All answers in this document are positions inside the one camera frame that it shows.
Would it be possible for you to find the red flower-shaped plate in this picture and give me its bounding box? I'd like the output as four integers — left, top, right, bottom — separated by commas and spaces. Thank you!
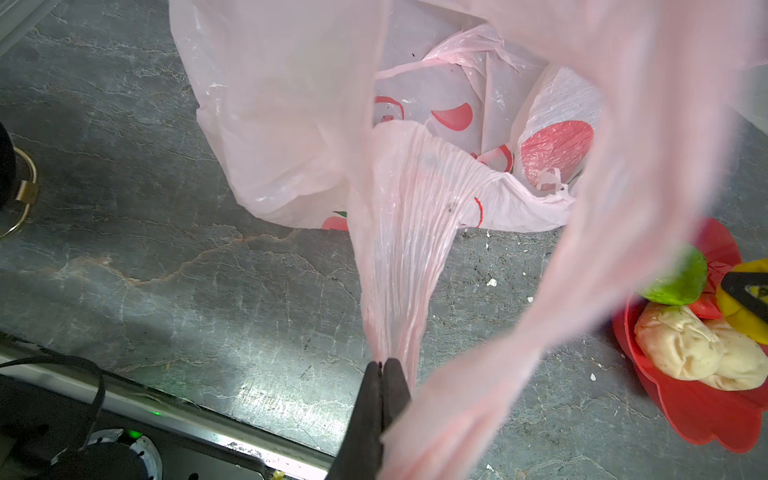
612, 218, 767, 453

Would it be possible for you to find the pink plastic bag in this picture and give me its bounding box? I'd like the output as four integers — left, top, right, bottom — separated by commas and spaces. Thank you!
169, 1, 767, 479

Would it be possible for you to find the red fake fruit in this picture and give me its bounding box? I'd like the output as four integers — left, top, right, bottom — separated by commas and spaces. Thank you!
689, 261, 733, 320

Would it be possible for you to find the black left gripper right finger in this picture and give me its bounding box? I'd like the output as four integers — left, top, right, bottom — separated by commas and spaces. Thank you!
381, 358, 411, 432

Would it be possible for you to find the small round black-top container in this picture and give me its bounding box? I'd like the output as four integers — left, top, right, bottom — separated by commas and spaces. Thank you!
1, 125, 40, 239

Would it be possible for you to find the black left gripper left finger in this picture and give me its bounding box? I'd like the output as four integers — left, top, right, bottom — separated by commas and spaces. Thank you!
326, 361, 384, 480

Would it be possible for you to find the yellow fake round fruit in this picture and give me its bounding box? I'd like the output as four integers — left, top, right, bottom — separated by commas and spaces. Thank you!
716, 259, 767, 345

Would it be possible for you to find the beige fake bun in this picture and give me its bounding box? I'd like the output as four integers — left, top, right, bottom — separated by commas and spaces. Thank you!
700, 319, 767, 391
634, 303, 725, 381

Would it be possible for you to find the green fake fruit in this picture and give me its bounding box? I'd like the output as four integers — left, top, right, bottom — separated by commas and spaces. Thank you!
637, 244, 708, 306

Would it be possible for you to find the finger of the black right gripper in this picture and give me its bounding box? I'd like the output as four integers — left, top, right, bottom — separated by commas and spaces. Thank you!
720, 271, 767, 323

